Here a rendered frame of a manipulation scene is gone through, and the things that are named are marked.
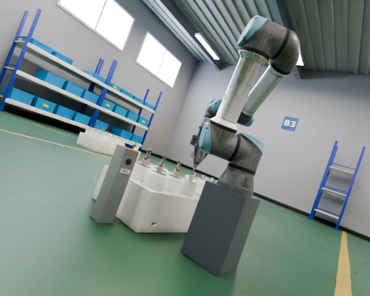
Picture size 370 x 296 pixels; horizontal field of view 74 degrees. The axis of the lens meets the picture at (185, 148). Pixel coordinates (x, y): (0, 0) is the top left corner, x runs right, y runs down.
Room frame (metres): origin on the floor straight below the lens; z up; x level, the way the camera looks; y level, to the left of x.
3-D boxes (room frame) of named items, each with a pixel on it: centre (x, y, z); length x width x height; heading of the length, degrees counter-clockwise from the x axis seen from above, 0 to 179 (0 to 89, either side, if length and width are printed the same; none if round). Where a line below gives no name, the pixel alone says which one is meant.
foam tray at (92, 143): (3.63, 1.22, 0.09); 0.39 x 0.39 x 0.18; 62
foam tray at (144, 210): (1.29, 0.08, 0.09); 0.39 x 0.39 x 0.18; 48
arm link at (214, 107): (1.22, -0.11, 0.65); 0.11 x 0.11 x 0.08; 7
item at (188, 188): (1.30, -0.08, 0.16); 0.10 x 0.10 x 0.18
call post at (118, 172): (1.03, 0.22, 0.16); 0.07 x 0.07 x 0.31; 48
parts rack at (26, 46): (6.01, 2.49, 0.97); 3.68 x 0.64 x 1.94; 145
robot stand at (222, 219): (1.02, -0.25, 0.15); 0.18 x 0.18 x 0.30; 55
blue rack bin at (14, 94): (4.73, 3.36, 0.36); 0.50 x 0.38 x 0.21; 56
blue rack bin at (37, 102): (5.07, 3.09, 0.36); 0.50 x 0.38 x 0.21; 56
